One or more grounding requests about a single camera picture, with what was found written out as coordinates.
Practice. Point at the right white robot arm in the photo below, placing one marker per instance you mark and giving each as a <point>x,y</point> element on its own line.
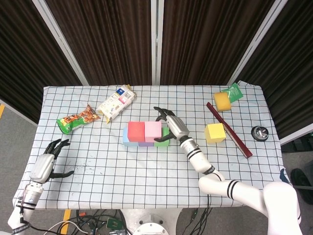
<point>244,188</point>

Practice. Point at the red foam cube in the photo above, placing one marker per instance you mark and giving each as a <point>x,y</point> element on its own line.
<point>136,131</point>

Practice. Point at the light blue foam cube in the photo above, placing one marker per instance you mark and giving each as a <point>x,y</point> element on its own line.
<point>126,139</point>

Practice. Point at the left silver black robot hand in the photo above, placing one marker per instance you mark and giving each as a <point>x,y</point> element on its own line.
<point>42,166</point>

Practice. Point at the green orange snack bag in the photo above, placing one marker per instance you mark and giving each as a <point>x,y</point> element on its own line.
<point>75,120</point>

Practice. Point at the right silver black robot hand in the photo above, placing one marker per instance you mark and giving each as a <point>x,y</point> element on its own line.
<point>177,127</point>

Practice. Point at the black round floor object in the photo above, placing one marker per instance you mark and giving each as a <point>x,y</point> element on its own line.
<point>302,180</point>

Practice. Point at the green foam cube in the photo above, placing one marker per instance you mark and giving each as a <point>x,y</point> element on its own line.
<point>165,143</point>

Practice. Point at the dark brown ribbed partition panel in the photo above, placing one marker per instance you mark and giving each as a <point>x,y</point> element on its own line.
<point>110,36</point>
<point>207,36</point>
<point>24,49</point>
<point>293,61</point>

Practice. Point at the yellow sponge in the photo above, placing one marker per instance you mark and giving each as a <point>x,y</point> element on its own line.
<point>222,101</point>

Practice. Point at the white partition post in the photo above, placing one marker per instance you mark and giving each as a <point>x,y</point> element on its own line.
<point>61,44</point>
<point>256,41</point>
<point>156,36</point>

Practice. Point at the dark red long box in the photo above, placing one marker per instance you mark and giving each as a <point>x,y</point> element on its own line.
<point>230,129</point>

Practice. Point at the pink foam cube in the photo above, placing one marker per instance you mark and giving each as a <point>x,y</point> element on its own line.
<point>152,131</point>

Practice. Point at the purple foam cube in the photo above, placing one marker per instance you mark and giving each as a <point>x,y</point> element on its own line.
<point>146,144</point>

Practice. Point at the metal call bell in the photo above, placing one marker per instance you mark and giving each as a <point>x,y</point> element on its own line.
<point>259,133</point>

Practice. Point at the white snack package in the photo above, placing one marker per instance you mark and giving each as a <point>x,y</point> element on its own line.
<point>116,102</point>

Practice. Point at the yellow foam cube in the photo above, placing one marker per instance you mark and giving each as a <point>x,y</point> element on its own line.
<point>215,132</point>

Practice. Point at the green circuit board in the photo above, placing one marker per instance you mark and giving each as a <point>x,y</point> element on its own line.
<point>113,223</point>

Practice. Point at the white checkered tablecloth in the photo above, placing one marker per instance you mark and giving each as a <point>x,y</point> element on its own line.
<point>122,176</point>

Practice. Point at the green sachet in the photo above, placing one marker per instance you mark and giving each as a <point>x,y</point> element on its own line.
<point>235,93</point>

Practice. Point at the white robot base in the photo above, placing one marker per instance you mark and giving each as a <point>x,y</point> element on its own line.
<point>151,220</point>

